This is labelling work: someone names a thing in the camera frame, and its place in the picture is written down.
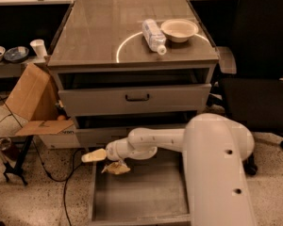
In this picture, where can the grey drawer cabinet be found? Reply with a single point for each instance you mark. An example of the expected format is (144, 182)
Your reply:
(106, 36)

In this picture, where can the grey middle drawer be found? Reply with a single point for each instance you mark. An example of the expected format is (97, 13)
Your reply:
(95, 131)

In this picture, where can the brown chip bag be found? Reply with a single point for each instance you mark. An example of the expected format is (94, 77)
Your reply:
(116, 168)

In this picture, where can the black office chair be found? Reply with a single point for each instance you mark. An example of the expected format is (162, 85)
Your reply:
(249, 78)

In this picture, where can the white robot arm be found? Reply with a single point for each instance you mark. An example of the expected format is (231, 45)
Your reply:
(213, 149)

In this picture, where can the white box on floor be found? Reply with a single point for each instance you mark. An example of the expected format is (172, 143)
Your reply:
(65, 139)

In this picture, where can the blue patterned bowl right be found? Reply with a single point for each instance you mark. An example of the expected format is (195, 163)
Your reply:
(16, 54)

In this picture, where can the beige paper bowl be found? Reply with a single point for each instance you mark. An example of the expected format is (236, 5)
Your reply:
(179, 30)

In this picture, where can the low grey shelf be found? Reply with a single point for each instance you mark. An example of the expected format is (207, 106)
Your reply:
(8, 69)

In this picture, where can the white paper cup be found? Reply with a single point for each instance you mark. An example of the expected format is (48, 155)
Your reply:
(39, 48)

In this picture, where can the black tripod stand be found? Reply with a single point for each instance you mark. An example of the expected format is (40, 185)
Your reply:
(13, 158)

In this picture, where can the clear plastic water bottle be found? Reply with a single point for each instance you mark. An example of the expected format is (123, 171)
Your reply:
(154, 36)

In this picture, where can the grey top drawer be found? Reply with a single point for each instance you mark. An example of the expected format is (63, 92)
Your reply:
(116, 93)

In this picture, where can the open cardboard box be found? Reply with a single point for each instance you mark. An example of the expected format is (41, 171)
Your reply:
(34, 99)

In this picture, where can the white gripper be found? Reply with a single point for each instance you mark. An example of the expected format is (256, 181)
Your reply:
(113, 150)

